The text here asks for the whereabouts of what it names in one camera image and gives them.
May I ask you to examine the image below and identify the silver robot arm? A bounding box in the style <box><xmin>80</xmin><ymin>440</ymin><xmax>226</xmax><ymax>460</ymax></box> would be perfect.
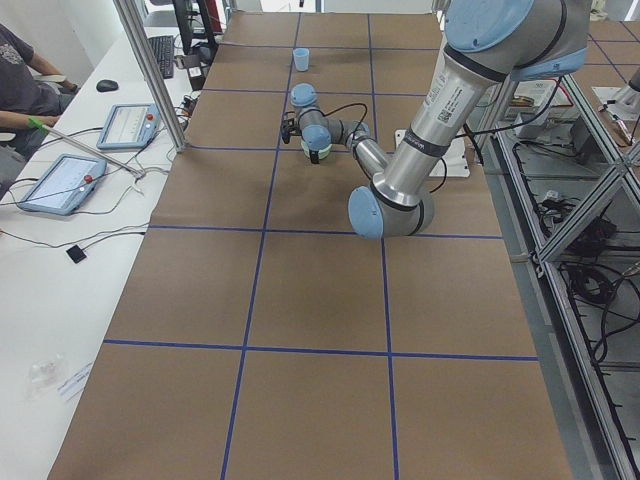
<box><xmin>281</xmin><ymin>1</ymin><xmax>591</xmax><ymax>239</ymax></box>

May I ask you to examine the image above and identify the black computer mouse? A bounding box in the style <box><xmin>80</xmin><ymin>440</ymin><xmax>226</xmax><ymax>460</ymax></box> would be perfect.
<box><xmin>95</xmin><ymin>79</ymin><xmax>119</xmax><ymax>93</ymax></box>

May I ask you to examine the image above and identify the small black square device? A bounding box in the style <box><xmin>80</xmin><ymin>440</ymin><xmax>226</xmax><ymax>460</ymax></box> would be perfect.
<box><xmin>66</xmin><ymin>245</ymin><xmax>87</xmax><ymax>264</ymax></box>

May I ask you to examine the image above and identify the clear plastic bag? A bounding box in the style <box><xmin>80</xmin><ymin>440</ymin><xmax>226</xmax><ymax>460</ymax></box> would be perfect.
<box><xmin>25</xmin><ymin>353</ymin><xmax>67</xmax><ymax>400</ymax></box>

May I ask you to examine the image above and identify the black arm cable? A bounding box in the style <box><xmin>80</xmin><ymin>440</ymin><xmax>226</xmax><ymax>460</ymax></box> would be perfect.
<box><xmin>322</xmin><ymin>102</ymin><xmax>451</xmax><ymax>194</ymax></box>

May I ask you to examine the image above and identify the aluminium frame post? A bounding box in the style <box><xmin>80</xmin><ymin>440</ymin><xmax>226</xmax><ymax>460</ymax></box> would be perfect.
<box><xmin>113</xmin><ymin>0</ymin><xmax>187</xmax><ymax>153</ymax></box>

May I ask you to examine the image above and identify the aluminium truss frame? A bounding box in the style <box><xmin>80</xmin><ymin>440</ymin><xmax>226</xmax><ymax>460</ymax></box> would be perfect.
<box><xmin>469</xmin><ymin>29</ymin><xmax>640</xmax><ymax>480</ymax></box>

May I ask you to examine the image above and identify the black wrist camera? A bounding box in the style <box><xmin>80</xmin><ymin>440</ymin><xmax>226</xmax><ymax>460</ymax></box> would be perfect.
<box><xmin>280</xmin><ymin>112</ymin><xmax>301</xmax><ymax>145</ymax></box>

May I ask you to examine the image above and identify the black computer monitor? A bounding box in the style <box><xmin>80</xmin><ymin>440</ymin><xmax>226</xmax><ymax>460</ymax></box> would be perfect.
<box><xmin>172</xmin><ymin>0</ymin><xmax>218</xmax><ymax>62</ymax></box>

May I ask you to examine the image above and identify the far blue teach pendant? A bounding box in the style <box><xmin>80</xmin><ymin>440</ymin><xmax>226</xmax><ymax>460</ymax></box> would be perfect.
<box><xmin>96</xmin><ymin>103</ymin><xmax>160</xmax><ymax>151</ymax></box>

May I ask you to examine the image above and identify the thin metal rod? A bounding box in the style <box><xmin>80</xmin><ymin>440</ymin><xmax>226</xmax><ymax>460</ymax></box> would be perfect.
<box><xmin>39</xmin><ymin>124</ymin><xmax>146</xmax><ymax>179</ymax></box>

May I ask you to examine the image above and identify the black keyboard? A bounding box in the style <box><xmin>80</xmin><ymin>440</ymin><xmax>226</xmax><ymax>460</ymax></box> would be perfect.
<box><xmin>148</xmin><ymin>35</ymin><xmax>174</xmax><ymax>79</ymax></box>

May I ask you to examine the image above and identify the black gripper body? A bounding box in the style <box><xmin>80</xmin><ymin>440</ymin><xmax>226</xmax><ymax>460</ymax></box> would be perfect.
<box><xmin>297</xmin><ymin>120</ymin><xmax>312</xmax><ymax>150</ymax></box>

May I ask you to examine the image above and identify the mint green bowl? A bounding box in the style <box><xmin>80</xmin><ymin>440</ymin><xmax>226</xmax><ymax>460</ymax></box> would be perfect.
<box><xmin>301</xmin><ymin>145</ymin><xmax>331</xmax><ymax>161</ymax></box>

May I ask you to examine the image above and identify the near blue teach pendant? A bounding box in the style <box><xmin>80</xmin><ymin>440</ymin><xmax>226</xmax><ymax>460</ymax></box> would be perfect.
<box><xmin>17</xmin><ymin>154</ymin><xmax>107</xmax><ymax>216</ymax></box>

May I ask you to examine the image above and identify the blue teach pendant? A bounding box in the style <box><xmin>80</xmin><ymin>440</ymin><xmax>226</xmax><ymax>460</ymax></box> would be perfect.
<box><xmin>96</xmin><ymin>103</ymin><xmax>160</xmax><ymax>151</ymax></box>
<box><xmin>17</xmin><ymin>154</ymin><xmax>107</xmax><ymax>216</ymax></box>

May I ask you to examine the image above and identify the light blue plastic cup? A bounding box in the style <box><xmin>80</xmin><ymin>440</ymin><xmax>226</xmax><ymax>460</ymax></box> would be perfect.
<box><xmin>292</xmin><ymin>47</ymin><xmax>310</xmax><ymax>72</ymax></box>

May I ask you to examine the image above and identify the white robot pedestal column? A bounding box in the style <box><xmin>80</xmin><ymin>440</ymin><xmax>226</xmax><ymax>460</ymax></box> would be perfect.
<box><xmin>394</xmin><ymin>127</ymin><xmax>474</xmax><ymax>178</ymax></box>

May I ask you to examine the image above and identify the seated person grey shirt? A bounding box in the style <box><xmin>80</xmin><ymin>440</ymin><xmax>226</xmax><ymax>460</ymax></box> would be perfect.
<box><xmin>0</xmin><ymin>23</ymin><xmax>79</xmax><ymax>196</ymax></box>

